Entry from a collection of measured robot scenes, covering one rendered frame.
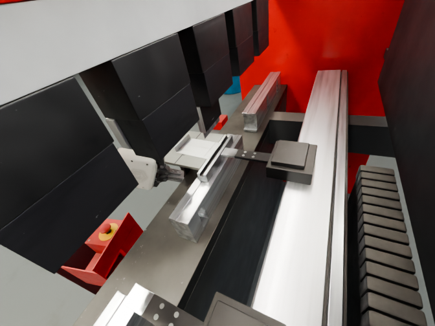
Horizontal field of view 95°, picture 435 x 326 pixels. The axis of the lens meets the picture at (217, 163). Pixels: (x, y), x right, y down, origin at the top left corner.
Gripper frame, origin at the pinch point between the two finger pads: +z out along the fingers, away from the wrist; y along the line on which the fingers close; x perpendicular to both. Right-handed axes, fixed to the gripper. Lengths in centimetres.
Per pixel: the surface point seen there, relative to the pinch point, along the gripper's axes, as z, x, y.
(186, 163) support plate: 2.9, 7.3, -1.3
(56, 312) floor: -47, 6, -146
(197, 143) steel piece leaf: 6.0, 17.0, 0.7
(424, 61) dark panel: 56, 13, 45
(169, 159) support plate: -2.1, 11.3, -4.2
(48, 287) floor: -61, 23, -154
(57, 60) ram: -16.4, -17.7, 28.7
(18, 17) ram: -18.6, -18.4, 31.5
